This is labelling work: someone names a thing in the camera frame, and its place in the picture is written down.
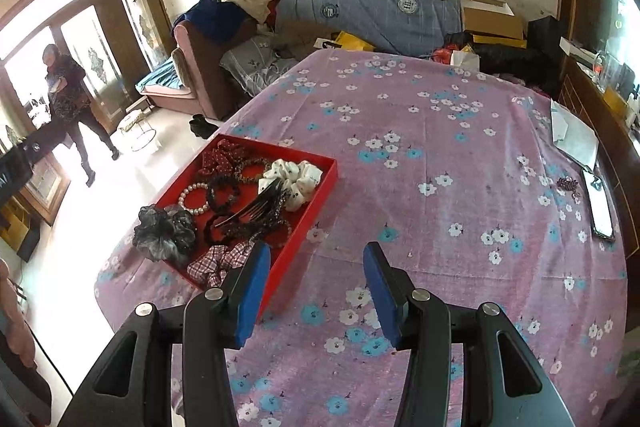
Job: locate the black hair claw clip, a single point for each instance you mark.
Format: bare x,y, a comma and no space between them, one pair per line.
260,207

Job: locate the red plaid scrunchie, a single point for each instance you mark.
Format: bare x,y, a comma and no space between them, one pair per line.
220,262

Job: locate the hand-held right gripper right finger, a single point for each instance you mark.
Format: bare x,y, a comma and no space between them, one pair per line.
380,287

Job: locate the black bag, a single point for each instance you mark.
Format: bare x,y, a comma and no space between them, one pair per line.
515,62

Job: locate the wooden glass doors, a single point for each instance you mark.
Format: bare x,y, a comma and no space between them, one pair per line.
100,32

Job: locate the small dark beaded ornament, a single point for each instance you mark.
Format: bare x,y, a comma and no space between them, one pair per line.
568,187

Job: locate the black hair band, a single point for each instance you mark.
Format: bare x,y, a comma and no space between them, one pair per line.
220,237

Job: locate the low wooden cabinet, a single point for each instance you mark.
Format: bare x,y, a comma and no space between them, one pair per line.
45,187

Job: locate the brown blanket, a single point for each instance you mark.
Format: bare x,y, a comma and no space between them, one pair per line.
305,39

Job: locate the blue quilt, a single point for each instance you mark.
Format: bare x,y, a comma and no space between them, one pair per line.
370,17

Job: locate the grey organza scrunchie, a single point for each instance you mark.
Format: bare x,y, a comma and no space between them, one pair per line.
165,234

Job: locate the grey floral pillow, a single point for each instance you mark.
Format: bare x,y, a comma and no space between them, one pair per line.
255,62

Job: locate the long white box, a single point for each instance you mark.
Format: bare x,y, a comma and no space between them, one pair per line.
577,48

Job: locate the white folded paper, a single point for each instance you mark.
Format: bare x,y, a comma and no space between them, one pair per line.
575,137

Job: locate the yellow bag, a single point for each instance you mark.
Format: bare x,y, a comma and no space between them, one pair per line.
352,42

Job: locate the red tray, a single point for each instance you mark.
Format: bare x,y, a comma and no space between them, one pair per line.
295,252

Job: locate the dark red dotted scrunchie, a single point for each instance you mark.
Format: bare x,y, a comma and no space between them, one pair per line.
220,157

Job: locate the white cherry print scrunchie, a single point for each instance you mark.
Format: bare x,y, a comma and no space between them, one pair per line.
295,184

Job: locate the black shoes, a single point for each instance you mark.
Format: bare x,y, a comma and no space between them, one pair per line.
202,127

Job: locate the cardboard box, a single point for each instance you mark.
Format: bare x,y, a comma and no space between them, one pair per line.
492,23

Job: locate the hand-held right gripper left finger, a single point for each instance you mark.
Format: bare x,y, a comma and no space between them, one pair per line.
255,287

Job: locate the beige garment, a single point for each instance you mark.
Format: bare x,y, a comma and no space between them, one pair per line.
252,2

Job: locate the white phone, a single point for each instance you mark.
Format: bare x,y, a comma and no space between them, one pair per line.
600,207

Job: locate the blue garment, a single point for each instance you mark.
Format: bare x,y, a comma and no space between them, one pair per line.
215,17

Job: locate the pink sofa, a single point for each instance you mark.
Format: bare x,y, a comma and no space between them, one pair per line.
205,72

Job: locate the yellow flat box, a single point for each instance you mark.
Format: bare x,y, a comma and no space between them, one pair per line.
500,42

